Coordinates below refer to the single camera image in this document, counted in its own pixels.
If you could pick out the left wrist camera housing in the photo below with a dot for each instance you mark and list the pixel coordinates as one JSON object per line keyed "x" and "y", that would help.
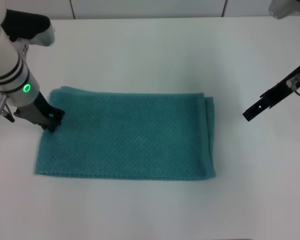
{"x": 30, "y": 27}

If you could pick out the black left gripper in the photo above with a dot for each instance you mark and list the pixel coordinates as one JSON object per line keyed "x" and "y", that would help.
{"x": 37, "y": 112}

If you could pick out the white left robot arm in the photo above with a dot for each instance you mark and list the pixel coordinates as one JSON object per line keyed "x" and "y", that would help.
{"x": 7, "y": 67}

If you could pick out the teal waffle-textured towel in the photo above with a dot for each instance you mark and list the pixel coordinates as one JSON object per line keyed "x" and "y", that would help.
{"x": 125, "y": 135}

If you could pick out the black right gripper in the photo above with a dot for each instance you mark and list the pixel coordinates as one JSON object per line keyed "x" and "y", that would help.
{"x": 282, "y": 91}

